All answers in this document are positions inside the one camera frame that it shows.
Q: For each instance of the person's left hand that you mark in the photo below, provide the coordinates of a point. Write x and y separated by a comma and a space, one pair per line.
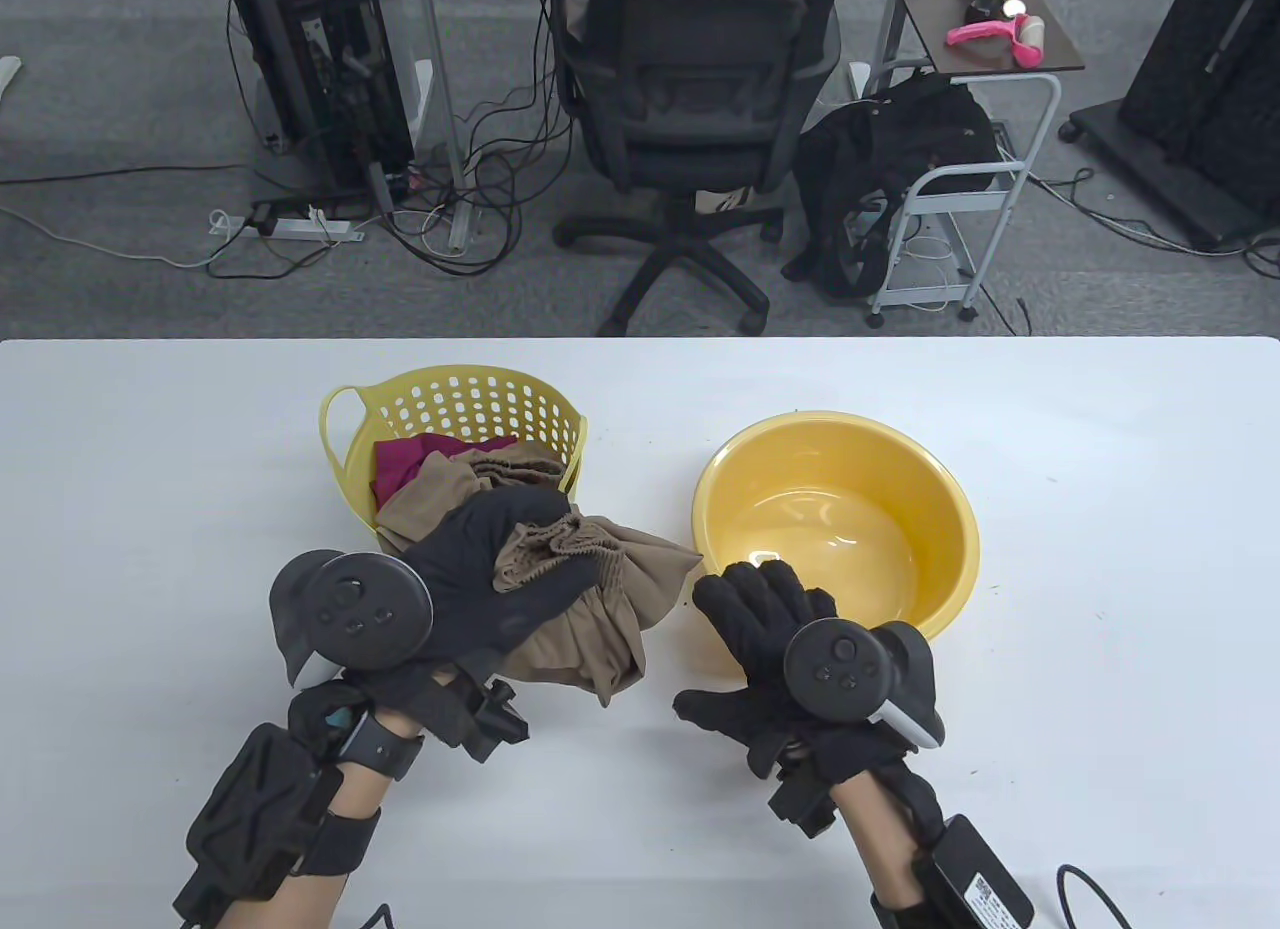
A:
460, 589

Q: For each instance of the person's right hand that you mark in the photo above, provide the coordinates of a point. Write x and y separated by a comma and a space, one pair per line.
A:
760, 619

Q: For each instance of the brown shorts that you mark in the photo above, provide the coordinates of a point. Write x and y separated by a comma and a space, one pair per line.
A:
620, 589
430, 499

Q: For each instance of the maroon shorts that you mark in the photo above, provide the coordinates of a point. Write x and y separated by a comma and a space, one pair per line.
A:
400, 464

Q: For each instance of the person's left forearm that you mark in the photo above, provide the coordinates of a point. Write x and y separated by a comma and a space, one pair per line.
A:
360, 789

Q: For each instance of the black right hand controller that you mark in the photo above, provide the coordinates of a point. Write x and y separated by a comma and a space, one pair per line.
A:
835, 669

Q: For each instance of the black hand controller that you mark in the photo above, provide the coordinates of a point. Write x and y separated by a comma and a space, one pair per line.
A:
835, 669
360, 609

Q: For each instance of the black left hand controller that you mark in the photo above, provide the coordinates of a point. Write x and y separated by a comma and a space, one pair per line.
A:
360, 609

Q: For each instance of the yellow plastic basin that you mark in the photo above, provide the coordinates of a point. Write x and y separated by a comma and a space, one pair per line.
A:
830, 469

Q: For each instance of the yellow perforated plastic basket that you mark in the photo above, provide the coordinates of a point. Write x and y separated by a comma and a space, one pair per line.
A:
358, 454

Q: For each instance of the black battery pack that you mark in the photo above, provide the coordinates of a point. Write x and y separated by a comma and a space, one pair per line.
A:
970, 874

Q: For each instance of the white power strip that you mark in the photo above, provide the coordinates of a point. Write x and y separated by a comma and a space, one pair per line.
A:
300, 227

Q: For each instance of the black power adapter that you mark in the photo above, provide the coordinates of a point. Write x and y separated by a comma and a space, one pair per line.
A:
265, 219

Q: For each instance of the white rolling cart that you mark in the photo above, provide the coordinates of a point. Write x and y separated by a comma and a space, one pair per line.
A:
960, 204

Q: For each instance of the white desk leg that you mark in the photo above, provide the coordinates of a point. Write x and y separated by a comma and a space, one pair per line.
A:
450, 119

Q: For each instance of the black backpack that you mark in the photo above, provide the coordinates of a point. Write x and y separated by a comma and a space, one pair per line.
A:
880, 149

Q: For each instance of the black computer tower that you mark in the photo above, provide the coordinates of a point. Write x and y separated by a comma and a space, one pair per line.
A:
330, 69

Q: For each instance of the black office chair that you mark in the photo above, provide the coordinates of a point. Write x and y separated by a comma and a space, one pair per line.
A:
690, 79

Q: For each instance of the black round lamp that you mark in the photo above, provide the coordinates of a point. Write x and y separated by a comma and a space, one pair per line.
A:
985, 9

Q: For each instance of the black cabinet on casters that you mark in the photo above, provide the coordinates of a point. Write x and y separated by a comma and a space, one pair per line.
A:
1200, 99

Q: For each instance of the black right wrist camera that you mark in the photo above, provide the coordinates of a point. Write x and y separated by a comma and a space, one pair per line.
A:
805, 804

